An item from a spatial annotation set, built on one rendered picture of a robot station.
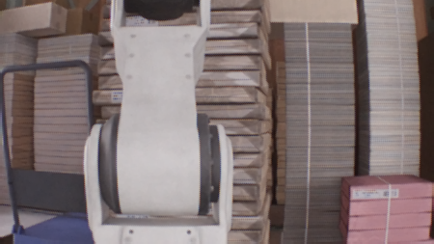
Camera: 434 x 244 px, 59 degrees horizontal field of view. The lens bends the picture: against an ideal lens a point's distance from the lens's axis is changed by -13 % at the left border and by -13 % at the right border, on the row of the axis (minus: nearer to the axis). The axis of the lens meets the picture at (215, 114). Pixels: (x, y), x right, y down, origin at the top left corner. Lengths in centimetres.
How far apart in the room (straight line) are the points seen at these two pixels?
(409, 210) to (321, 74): 63
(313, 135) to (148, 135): 113
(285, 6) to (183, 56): 107
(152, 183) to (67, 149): 239
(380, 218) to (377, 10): 82
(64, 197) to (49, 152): 136
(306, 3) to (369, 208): 83
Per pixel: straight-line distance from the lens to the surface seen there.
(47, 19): 282
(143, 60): 66
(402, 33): 174
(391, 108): 168
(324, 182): 164
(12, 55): 295
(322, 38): 166
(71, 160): 291
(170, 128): 56
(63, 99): 293
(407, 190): 135
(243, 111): 117
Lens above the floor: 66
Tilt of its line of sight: 1 degrees up
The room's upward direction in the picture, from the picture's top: straight up
